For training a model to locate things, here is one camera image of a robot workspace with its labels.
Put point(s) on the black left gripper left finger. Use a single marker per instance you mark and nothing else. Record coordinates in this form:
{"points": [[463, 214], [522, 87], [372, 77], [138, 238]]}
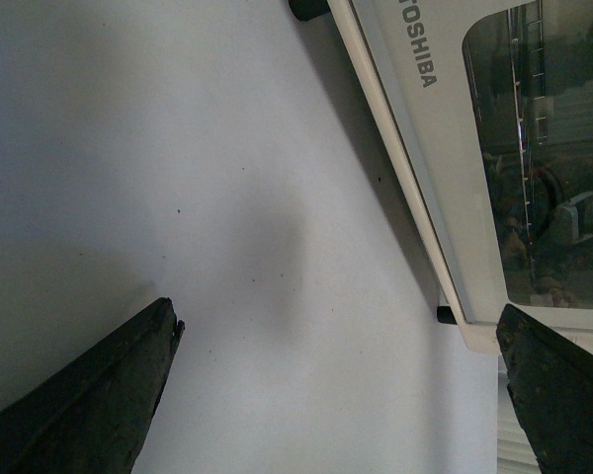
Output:
{"points": [[94, 415]]}

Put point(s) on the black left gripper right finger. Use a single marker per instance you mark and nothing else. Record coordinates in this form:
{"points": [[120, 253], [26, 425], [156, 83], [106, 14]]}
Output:
{"points": [[550, 384]]}

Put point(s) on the white glass oven door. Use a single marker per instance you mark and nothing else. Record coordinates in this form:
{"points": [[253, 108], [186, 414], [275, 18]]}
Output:
{"points": [[445, 70]]}

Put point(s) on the white Toshiba toaster oven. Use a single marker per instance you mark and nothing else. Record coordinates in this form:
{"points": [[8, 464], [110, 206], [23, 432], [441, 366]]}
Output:
{"points": [[478, 336]]}

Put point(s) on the metal wire oven rack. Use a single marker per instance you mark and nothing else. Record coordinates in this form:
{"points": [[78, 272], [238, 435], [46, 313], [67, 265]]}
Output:
{"points": [[525, 28]]}

